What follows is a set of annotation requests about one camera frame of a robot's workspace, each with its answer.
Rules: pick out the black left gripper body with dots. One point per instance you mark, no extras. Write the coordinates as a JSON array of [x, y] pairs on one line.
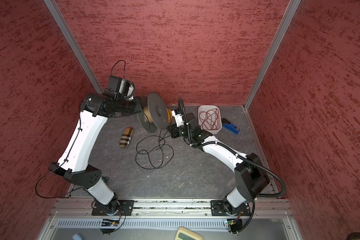
[[127, 106]]

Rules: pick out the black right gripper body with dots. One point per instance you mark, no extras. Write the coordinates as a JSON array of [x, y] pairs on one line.
[[181, 131]]

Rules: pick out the grey perforated cable spool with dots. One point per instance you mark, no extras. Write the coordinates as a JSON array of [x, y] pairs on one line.
[[155, 114]]

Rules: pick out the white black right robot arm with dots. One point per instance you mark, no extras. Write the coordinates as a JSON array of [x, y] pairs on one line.
[[250, 175]]

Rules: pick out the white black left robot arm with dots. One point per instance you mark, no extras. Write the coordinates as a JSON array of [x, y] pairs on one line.
[[73, 165]]

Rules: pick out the white plastic tray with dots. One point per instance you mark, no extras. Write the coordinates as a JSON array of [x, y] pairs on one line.
[[210, 119]]

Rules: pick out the plaid fabric glasses case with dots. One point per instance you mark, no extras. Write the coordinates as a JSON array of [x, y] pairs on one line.
[[126, 137]]

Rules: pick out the blue stapler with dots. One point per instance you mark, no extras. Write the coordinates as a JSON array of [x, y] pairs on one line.
[[229, 126]]

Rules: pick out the beige device at bottom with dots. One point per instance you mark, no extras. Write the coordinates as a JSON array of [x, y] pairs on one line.
[[185, 234]]

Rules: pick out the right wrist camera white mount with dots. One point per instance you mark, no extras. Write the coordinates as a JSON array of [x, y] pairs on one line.
[[178, 116]]

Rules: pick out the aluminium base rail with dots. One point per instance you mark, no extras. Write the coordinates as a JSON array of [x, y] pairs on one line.
[[166, 214]]

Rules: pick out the aluminium corner post left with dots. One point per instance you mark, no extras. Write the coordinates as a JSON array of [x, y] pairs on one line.
[[62, 24]]

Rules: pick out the aluminium corner post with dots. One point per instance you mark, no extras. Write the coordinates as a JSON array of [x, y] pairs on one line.
[[278, 37], [62, 24]]

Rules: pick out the aluminium corner post right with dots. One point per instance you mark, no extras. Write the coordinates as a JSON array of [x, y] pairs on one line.
[[278, 37]]

